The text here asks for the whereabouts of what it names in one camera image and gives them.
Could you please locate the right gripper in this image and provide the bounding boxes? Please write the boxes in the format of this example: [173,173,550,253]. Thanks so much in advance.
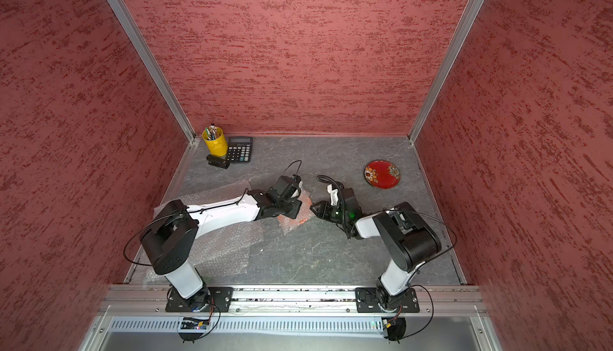
[310,200,349,224]

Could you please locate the bubble orange plate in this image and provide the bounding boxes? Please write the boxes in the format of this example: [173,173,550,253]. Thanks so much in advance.
[277,189,314,235]

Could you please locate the bubble pink plate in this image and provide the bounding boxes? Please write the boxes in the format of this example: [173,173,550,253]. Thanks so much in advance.
[171,180,264,269]

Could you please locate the red floral dinner plate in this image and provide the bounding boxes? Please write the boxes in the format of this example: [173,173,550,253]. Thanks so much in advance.
[364,159,401,190]

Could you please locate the clear bubble wrap sheet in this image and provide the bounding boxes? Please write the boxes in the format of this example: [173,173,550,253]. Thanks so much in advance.
[188,233,258,281]

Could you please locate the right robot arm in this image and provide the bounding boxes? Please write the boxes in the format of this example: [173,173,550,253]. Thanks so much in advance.
[310,201,442,312]

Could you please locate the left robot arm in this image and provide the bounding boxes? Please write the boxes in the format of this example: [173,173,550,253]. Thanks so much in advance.
[137,189,302,313]

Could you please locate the black calculator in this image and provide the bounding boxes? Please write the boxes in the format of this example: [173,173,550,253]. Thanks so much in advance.
[226,136,253,164]

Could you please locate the black stapler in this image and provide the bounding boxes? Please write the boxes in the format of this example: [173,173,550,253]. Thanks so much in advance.
[206,155,230,169]

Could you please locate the yellow pen cup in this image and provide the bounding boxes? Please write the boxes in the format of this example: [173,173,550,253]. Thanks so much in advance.
[203,127,228,157]

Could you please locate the pens in cup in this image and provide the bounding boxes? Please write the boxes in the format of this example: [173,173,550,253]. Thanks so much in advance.
[203,124,223,141]

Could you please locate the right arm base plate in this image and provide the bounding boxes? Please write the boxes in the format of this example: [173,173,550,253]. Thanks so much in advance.
[355,287,420,314]

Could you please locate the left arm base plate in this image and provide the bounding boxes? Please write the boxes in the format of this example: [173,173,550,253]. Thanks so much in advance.
[165,286,234,314]

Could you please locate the aluminium front rail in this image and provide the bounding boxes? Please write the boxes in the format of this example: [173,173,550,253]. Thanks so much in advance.
[97,284,489,317]

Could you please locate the perforated cable duct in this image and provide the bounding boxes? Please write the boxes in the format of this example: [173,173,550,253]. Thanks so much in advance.
[107,317,384,338]

